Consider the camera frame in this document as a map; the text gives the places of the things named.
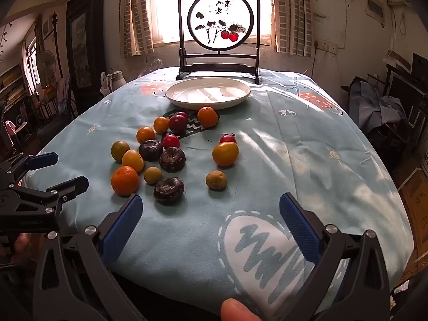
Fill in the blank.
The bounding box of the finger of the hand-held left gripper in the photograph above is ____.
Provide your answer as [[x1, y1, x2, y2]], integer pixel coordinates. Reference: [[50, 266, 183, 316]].
[[10, 175, 90, 208], [0, 152, 59, 183]]

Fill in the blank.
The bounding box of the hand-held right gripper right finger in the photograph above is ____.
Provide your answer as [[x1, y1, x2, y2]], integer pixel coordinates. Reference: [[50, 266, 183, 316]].
[[280, 192, 391, 321]]

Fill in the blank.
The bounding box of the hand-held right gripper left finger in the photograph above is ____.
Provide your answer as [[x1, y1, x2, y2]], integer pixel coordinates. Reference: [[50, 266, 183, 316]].
[[33, 193, 148, 321]]

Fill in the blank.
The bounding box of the orange tangerine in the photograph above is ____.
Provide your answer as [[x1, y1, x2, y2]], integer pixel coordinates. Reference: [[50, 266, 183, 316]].
[[111, 166, 140, 196], [197, 106, 219, 128]]

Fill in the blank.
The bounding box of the greenish orange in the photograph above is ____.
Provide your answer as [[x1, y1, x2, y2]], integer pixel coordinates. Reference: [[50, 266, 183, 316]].
[[111, 140, 131, 161]]

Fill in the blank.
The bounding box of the small olive-yellow kumquat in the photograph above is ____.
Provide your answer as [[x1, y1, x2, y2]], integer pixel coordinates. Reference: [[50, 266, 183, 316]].
[[144, 166, 163, 185], [205, 170, 228, 191]]

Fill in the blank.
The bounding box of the small orange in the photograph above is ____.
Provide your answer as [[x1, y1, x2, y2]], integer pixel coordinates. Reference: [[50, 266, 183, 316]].
[[136, 126, 156, 144], [153, 116, 170, 133]]

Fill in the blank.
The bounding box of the large smooth orange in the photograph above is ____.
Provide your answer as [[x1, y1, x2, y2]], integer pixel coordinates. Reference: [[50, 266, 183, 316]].
[[212, 142, 240, 167]]

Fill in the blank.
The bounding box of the white round plate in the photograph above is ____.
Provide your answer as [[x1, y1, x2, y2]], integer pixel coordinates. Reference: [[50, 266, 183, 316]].
[[165, 78, 251, 110]]

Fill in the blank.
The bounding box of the person's left hand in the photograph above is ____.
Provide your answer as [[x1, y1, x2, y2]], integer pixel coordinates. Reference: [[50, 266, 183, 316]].
[[10, 233, 34, 261]]

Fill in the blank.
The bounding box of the person's right hand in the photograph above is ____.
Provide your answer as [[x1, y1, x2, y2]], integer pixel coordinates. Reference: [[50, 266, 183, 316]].
[[221, 298, 265, 321]]

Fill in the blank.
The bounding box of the bookshelf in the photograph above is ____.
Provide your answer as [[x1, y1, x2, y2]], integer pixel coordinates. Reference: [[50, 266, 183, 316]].
[[0, 63, 30, 121]]

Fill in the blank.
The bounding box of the standing fan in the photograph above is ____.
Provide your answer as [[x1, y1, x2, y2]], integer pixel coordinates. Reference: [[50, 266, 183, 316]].
[[36, 50, 57, 87]]

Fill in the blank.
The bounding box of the white bag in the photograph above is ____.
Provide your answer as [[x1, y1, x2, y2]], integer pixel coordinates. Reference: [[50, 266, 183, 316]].
[[100, 72, 112, 96]]

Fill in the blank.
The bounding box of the white ceramic pitcher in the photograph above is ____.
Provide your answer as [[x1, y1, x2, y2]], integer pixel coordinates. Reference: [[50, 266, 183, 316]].
[[106, 70, 127, 91]]

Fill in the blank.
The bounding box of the wooden coat stand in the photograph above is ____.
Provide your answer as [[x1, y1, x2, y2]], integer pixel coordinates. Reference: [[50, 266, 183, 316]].
[[51, 12, 64, 77]]

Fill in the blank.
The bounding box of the dark red plum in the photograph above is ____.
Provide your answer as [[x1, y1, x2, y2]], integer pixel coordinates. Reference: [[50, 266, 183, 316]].
[[169, 114, 188, 132]]

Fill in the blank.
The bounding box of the dark wooden framed painting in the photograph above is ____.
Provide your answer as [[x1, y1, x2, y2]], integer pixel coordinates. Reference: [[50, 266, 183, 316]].
[[66, 0, 107, 114]]

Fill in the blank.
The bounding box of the pile of blue clothes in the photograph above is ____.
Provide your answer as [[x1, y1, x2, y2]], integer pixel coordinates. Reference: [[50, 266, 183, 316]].
[[348, 77, 407, 131]]

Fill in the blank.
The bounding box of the brick-patterned curtain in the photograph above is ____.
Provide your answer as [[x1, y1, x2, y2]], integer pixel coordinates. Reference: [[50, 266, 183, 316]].
[[120, 0, 155, 57], [270, 0, 315, 57]]

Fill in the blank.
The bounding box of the dark monitor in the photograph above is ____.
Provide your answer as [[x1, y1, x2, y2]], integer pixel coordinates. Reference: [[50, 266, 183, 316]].
[[388, 74, 418, 111]]

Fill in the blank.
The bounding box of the bright window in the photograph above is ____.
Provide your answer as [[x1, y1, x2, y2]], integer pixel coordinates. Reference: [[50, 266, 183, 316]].
[[152, 0, 273, 44]]

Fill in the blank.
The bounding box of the black speaker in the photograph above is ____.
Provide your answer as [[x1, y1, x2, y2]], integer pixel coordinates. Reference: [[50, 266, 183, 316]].
[[412, 53, 428, 84]]

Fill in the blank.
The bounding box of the dark wooden painted table screen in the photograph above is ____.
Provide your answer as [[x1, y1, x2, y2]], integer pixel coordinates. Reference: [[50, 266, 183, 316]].
[[176, 0, 262, 86]]

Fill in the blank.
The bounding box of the white wall electrical box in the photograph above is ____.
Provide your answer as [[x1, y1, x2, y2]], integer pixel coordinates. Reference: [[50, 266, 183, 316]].
[[365, 0, 385, 27]]

